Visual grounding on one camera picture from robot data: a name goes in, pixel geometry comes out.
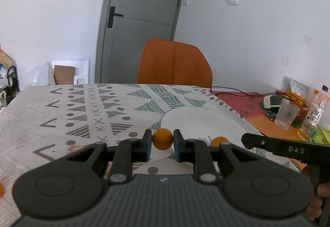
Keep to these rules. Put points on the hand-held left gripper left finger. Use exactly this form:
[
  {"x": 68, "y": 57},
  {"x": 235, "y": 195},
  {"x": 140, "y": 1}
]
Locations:
[{"x": 146, "y": 145}]

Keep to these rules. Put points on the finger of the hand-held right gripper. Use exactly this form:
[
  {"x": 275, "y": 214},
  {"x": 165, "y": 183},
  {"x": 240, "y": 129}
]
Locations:
[{"x": 273, "y": 145}]

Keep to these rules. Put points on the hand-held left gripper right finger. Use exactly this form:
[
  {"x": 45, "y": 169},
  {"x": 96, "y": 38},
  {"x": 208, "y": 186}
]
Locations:
[{"x": 178, "y": 145}]

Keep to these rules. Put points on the round orange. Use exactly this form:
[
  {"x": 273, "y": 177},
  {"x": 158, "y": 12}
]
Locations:
[
  {"x": 162, "y": 139},
  {"x": 217, "y": 141},
  {"x": 1, "y": 189}
]

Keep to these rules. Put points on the white oval bowl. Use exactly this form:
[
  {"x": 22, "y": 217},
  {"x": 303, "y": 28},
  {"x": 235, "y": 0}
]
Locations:
[{"x": 203, "y": 124}]

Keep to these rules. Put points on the person's right hand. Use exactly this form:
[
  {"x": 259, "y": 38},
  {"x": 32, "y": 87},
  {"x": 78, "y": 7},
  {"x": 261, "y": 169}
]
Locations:
[{"x": 324, "y": 191}]

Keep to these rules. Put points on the green packet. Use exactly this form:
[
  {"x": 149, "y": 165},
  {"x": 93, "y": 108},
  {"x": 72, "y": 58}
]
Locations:
[{"x": 321, "y": 135}]

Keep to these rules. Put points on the clear plastic cup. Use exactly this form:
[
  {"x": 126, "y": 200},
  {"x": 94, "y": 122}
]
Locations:
[{"x": 286, "y": 113}]

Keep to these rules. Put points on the white and black power adapter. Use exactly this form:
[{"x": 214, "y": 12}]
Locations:
[{"x": 272, "y": 101}]

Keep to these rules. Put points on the red container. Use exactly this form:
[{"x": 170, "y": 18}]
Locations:
[{"x": 302, "y": 111}]

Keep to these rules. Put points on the red patterned table mat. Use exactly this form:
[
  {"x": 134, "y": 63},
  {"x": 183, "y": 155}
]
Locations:
[{"x": 247, "y": 105}]

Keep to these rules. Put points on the clear plastic bottle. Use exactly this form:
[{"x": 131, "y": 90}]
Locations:
[{"x": 313, "y": 113}]

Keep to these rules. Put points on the clear snack packet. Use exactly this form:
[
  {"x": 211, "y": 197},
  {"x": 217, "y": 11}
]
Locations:
[{"x": 296, "y": 87}]

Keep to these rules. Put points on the orange chair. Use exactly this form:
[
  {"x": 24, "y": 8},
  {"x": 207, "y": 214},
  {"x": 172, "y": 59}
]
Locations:
[{"x": 174, "y": 64}]

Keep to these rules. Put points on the white foam packaging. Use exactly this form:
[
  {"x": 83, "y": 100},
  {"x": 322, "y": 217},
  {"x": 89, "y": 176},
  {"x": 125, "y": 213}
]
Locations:
[{"x": 82, "y": 69}]

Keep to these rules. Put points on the brown cardboard box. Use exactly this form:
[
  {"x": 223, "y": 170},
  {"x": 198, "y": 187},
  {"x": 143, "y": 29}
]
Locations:
[{"x": 64, "y": 75}]

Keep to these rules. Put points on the clear plastic bag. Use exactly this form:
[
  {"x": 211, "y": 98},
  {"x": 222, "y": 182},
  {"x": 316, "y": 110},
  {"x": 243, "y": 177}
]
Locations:
[{"x": 41, "y": 73}]

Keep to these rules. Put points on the grey door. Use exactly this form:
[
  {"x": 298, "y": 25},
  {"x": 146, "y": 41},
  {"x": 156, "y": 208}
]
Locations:
[{"x": 140, "y": 10}]

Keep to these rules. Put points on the black storage rack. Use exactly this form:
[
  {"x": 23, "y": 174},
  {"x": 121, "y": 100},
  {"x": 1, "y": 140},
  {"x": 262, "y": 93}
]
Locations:
[{"x": 13, "y": 80}]

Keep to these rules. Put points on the brown paper bag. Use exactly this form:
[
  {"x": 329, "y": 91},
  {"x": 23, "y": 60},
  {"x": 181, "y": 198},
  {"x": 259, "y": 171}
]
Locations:
[{"x": 4, "y": 58}]

